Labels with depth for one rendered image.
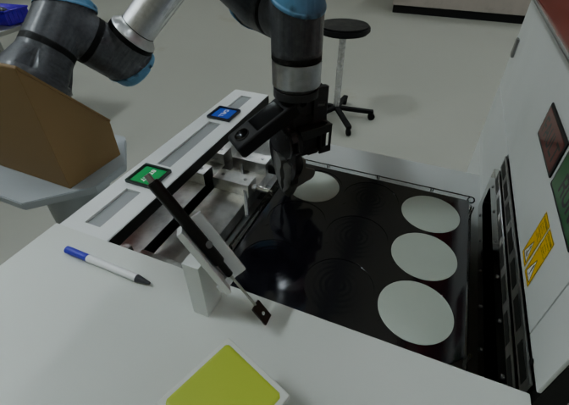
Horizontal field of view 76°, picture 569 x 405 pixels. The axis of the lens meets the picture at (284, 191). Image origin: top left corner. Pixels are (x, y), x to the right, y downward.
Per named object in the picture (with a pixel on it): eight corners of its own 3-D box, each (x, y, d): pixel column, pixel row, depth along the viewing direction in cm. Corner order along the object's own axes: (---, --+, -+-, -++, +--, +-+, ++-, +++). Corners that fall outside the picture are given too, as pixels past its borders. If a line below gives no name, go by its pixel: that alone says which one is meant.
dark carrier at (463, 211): (468, 202, 69) (469, 200, 68) (462, 374, 44) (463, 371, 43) (297, 163, 79) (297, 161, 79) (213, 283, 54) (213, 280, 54)
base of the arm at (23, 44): (-25, 64, 77) (-6, 23, 78) (42, 98, 91) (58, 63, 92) (16, 70, 71) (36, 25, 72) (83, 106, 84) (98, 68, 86)
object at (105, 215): (270, 142, 100) (268, 94, 92) (131, 301, 60) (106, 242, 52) (240, 135, 103) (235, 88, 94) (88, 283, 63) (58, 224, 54)
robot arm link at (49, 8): (11, 34, 82) (35, -19, 84) (74, 67, 91) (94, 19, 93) (25, 24, 74) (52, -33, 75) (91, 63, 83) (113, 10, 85)
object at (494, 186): (486, 208, 75) (503, 169, 69) (492, 435, 43) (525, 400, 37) (477, 206, 75) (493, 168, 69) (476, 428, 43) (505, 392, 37)
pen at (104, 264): (151, 277, 45) (68, 244, 49) (146, 283, 44) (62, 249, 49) (152, 282, 46) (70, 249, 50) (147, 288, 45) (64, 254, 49)
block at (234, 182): (256, 187, 75) (256, 175, 73) (248, 197, 72) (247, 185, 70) (222, 179, 77) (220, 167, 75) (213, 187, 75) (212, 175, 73)
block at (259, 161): (272, 167, 80) (272, 155, 79) (266, 175, 78) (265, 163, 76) (240, 159, 83) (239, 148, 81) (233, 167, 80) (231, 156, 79)
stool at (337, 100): (379, 108, 302) (395, 18, 259) (364, 141, 262) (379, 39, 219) (312, 97, 320) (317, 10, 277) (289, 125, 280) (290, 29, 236)
